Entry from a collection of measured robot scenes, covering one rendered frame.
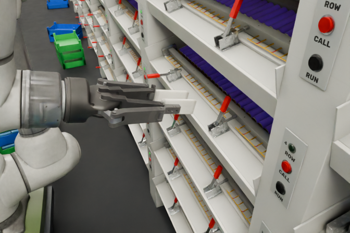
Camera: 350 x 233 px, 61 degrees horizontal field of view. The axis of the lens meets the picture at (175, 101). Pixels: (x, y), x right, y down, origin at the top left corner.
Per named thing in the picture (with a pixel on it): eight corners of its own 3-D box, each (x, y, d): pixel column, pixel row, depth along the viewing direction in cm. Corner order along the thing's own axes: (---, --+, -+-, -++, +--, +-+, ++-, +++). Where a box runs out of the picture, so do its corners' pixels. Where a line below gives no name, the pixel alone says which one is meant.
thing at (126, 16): (144, 61, 109) (132, 27, 100) (111, 16, 156) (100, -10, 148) (193, 40, 112) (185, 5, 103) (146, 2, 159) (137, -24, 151)
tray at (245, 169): (258, 211, 54) (253, 180, 48) (152, 72, 101) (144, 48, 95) (346, 162, 57) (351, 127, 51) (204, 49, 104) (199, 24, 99)
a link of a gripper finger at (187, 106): (161, 98, 53) (163, 100, 53) (195, 99, 56) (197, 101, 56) (158, 112, 55) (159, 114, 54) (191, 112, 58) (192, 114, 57)
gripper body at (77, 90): (59, 106, 53) (110, 106, 57) (62, 134, 46) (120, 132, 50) (61, 68, 49) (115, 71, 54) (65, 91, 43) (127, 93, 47)
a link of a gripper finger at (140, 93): (97, 109, 52) (95, 105, 53) (153, 104, 58) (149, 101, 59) (100, 89, 50) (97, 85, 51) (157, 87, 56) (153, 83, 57)
